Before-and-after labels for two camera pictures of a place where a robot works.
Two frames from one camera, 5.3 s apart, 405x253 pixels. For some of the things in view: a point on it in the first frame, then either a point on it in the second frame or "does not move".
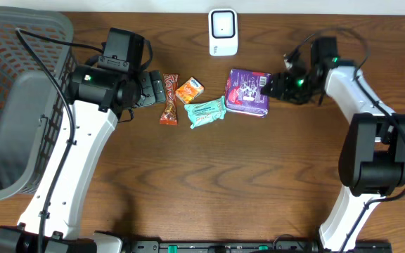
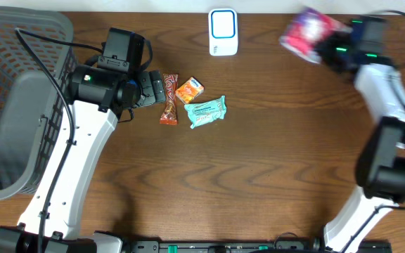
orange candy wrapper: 171,82 does not move
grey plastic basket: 22,105 does not move
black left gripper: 153,88 does not move
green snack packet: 203,112 does not move
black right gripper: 278,87 to 329,50
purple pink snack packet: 242,93 to 304,32
